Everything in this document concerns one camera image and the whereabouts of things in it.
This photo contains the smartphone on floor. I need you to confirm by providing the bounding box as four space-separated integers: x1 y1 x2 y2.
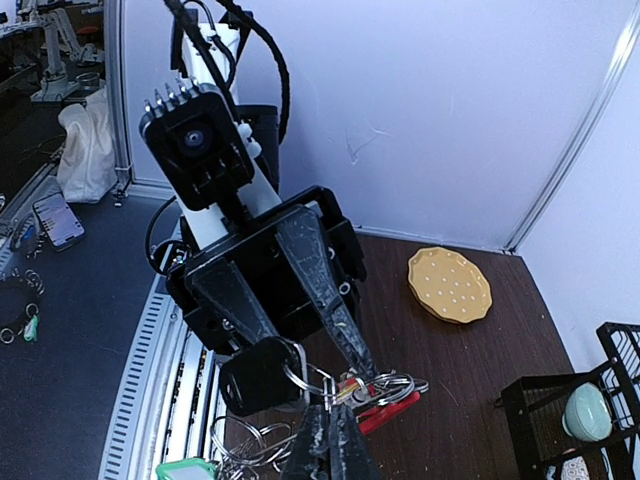
32 192 85 252

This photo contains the black wire dish rack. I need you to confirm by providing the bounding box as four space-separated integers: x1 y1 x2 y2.
494 322 639 479

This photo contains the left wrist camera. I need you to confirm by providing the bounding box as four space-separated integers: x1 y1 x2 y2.
139 81 262 223

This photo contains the white plastic bag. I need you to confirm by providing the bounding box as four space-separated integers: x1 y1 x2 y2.
56 88 117 204

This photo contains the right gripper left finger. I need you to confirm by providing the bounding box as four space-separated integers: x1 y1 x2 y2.
280 404 332 480

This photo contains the left aluminium frame post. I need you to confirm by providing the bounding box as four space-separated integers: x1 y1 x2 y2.
500 1 639 255

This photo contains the black-capped silver key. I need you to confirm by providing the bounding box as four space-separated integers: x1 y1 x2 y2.
219 337 309 417

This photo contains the aluminium front rail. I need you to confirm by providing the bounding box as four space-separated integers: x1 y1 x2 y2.
97 276 226 479

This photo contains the large keyring with red handle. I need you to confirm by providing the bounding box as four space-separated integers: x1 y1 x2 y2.
154 367 431 480

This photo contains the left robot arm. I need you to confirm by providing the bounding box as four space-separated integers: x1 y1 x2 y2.
140 1 378 380

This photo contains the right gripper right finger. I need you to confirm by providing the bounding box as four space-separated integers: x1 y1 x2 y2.
332 404 373 480

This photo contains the celadon green bowl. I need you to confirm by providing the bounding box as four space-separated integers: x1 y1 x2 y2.
562 382 613 442

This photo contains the spare keyring on floor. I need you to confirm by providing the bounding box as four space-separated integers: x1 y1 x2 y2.
1 267 45 345

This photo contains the pink patterned bowl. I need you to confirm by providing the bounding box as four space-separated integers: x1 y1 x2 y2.
545 456 610 480

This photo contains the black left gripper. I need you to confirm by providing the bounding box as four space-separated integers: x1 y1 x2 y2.
166 186 378 381

